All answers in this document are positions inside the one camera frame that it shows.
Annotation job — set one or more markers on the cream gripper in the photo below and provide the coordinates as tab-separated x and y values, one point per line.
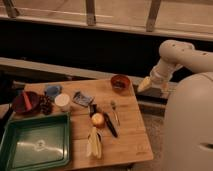
145	84

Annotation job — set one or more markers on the silver metal fork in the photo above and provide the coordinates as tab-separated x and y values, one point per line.
113	105

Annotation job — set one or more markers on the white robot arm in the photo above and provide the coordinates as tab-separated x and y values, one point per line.
188	120

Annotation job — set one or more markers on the white paper cup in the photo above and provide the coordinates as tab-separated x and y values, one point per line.
62	101

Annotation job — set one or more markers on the blue small cup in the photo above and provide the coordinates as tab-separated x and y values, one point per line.
52	91

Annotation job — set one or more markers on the brown wooden bowl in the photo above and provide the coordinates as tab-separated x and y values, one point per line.
120	82

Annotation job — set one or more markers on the red apple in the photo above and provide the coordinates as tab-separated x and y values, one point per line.
98	120

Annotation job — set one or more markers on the yellow banana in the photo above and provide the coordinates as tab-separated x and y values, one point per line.
94	147

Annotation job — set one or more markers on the dark grape bunch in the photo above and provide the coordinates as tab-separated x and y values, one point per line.
46	105

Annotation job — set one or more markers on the red plastic wedge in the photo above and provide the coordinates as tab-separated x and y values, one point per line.
27	101

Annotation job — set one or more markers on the dark red bowl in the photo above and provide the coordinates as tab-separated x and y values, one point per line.
18	104

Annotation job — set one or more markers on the green plastic tray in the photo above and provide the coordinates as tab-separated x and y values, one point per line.
36	144

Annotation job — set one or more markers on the black handled knife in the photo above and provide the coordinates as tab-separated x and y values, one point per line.
94	109

